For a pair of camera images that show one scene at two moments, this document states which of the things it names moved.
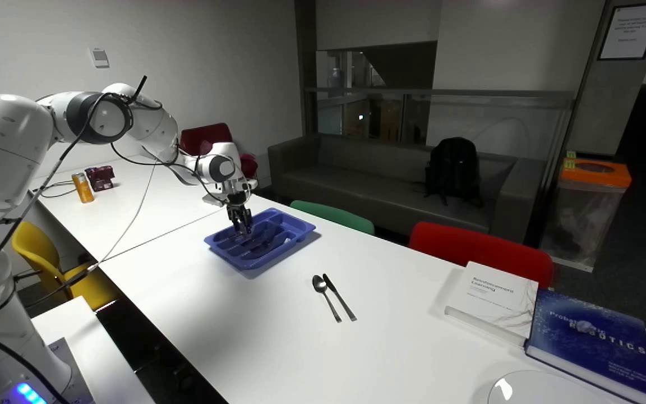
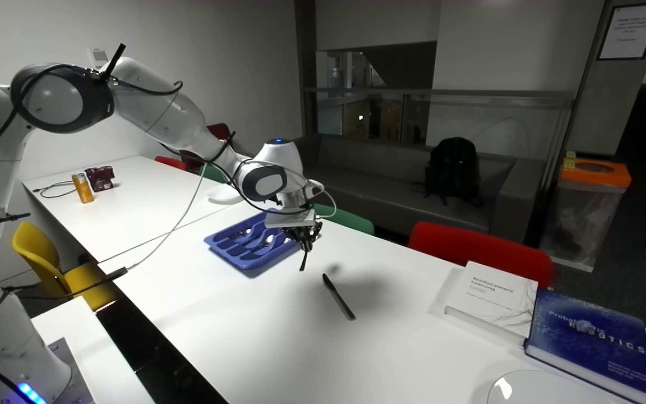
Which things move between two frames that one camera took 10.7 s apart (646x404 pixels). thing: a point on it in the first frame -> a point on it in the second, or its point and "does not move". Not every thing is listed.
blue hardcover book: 604,346 does not move
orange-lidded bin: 587,210 does not move
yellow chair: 82,279 does not move
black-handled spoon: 320,287 -> 309,248
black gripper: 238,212 -> 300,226
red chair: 486,248 does not move
